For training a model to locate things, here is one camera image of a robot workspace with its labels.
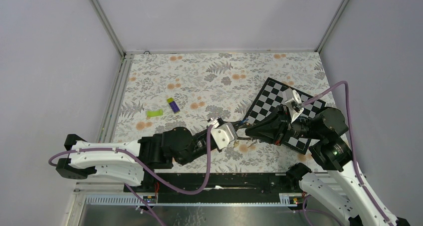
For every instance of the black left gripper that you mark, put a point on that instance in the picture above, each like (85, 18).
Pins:
(234, 125)

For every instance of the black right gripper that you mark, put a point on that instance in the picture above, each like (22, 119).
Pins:
(274, 129)

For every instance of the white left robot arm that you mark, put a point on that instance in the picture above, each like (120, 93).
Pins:
(128, 161)

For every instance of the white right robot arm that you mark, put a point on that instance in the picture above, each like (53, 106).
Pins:
(361, 206)

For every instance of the black white chessboard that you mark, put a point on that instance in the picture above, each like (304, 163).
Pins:
(274, 93)

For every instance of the purple yellow marker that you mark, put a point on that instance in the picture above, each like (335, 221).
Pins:
(173, 105)

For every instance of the green marker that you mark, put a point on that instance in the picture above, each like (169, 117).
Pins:
(154, 113)

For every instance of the black front rail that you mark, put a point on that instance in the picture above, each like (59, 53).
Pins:
(262, 182)

